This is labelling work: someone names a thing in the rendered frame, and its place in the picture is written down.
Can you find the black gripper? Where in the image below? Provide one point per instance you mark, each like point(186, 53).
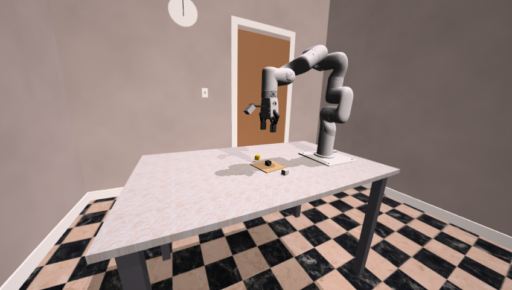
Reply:
point(270, 109)

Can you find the tan flat mat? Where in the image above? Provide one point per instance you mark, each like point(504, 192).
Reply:
point(267, 169)

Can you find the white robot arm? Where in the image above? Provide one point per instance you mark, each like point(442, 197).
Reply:
point(335, 93)

